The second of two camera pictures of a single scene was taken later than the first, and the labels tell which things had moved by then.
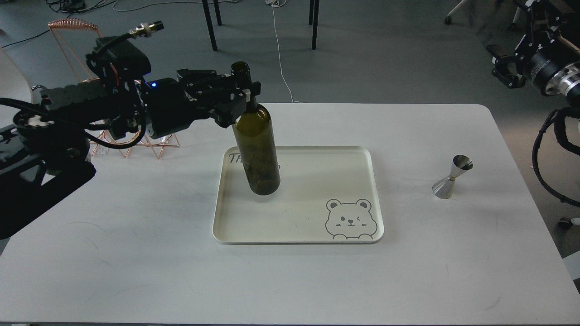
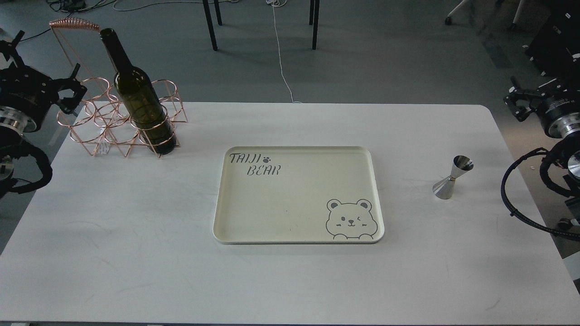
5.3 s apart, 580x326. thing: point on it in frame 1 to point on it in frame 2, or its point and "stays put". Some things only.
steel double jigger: (443, 188) stays put
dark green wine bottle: (254, 135) to (142, 100)
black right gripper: (510, 66) to (538, 98)
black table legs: (316, 6) stays put
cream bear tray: (328, 195) stays put
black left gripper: (201, 90) to (67, 104)
